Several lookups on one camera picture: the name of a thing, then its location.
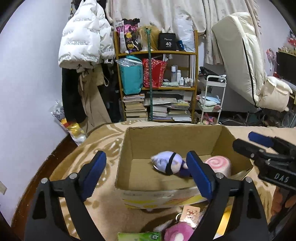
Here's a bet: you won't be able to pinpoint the pink swirl plush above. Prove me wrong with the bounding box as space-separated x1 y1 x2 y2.
205 156 231 177

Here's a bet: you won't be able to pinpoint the purple-haired plush doll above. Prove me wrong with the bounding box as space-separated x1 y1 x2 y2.
151 151 191 178

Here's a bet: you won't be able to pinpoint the yellow plush toy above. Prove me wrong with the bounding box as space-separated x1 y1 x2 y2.
214 205 232 239

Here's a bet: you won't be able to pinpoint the pink bear plush keychain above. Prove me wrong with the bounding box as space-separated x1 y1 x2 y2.
152 213 199 241

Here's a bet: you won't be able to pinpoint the green tissue pack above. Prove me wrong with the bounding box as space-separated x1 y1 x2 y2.
117 232 162 241

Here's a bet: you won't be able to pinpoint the person's hand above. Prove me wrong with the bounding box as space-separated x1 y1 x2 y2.
271 187 296 216

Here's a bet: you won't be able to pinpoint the plastic bag of toys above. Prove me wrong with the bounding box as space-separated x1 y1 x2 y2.
50 100 86 146

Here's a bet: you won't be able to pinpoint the open cardboard box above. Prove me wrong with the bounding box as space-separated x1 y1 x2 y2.
115 125 252 209

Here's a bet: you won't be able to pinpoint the white rolling cart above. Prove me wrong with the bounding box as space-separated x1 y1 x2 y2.
197 75 227 125

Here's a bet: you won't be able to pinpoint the green pole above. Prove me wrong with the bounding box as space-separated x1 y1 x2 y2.
145 28 153 121

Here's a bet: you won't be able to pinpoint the stack of books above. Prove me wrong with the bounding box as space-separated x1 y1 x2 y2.
122 94 147 118

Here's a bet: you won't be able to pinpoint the beige hanging trousers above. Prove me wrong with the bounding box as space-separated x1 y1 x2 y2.
79 65 111 135

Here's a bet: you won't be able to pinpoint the wooden shelf unit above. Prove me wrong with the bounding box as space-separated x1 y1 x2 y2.
114 30 198 123

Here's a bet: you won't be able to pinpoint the cream folded mattress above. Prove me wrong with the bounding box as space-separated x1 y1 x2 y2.
212 12 292 112

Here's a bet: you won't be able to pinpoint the red patterned bag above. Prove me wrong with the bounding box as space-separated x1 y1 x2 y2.
142 58 168 88

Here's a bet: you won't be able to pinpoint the teal bag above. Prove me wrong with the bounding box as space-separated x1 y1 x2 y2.
116 55 144 95

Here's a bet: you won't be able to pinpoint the black box marked 40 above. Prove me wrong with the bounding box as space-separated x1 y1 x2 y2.
158 33 177 51

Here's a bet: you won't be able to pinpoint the white puffer jacket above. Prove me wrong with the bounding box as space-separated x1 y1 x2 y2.
58 1 115 72

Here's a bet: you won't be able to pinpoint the floral curtain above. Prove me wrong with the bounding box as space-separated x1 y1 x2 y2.
105 0 261 65

